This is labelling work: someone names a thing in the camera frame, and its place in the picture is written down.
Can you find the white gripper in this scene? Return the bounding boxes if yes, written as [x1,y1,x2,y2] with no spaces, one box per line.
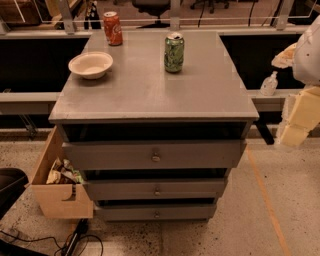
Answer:
[271,43,320,147]

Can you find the green soda can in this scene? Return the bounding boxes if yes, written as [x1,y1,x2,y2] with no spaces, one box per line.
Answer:
[164,32,184,73]

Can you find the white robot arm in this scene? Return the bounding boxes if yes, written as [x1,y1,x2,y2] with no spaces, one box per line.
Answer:
[271,16,320,147]

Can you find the orange soda can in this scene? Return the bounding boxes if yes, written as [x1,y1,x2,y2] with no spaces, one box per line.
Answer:
[103,11,123,46]

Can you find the white paper bowl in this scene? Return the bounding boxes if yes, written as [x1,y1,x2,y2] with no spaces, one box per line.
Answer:
[68,52,113,80]

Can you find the grey drawer cabinet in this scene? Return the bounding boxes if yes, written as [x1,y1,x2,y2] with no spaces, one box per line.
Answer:
[49,30,258,208]

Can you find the black office chair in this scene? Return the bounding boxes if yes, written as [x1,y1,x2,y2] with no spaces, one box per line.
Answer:
[132,0,171,28]

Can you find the top grey drawer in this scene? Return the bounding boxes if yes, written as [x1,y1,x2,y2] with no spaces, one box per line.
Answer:
[63,140,246,170]

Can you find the grey drawer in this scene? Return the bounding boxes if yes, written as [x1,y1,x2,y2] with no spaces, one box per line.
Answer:
[84,178,226,201]
[63,140,246,170]
[95,204,216,221]

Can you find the bottom grey drawer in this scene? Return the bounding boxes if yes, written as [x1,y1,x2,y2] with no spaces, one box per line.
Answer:
[95,204,216,221]

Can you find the middle grey drawer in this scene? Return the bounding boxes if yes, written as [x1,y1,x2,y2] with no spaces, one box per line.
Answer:
[84,178,226,201]

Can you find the snack bags in wooden box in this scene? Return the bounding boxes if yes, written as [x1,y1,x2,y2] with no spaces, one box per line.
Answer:
[46,157,83,184]

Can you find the black power strip on floor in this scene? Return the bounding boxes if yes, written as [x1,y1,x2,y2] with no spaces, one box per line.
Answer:
[61,219,88,256]

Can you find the wooden side drawer box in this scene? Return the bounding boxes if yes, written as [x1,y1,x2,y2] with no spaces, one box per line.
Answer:
[31,127,93,219]

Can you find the black object at left edge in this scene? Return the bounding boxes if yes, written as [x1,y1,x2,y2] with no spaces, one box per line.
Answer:
[0,168,28,218]

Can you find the black cable on floor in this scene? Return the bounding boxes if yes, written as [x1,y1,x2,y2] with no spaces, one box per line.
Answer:
[0,229,105,256]

